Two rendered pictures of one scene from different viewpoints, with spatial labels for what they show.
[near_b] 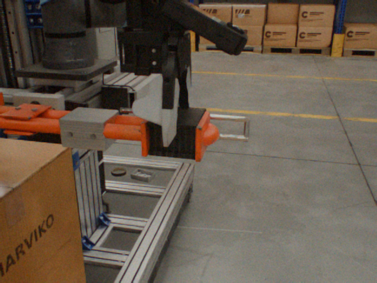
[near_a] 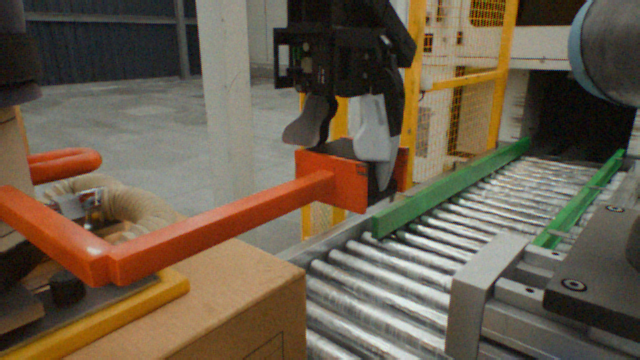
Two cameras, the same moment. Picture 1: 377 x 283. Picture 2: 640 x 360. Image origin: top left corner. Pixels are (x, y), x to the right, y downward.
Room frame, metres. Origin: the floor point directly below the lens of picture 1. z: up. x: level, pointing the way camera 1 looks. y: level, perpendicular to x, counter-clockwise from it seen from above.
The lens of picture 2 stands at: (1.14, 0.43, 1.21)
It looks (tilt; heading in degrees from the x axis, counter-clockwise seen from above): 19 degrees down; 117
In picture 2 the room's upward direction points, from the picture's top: straight up
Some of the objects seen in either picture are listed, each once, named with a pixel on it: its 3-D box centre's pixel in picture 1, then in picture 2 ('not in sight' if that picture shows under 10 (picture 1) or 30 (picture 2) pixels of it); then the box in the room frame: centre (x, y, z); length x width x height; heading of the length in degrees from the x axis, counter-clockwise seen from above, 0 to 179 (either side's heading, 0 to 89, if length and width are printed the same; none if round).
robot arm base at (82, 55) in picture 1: (66, 48); not in sight; (1.18, 0.35, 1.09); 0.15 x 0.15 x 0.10
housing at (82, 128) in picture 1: (91, 128); not in sight; (0.55, 0.14, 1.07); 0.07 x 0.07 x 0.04; 78
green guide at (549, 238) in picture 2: not in sight; (596, 198); (1.37, 2.37, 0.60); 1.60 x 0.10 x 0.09; 76
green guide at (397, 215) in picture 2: not in sight; (463, 171); (0.85, 2.49, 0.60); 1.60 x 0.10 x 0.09; 76
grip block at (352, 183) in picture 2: not in sight; (351, 171); (0.97, 0.84, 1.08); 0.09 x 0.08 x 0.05; 168
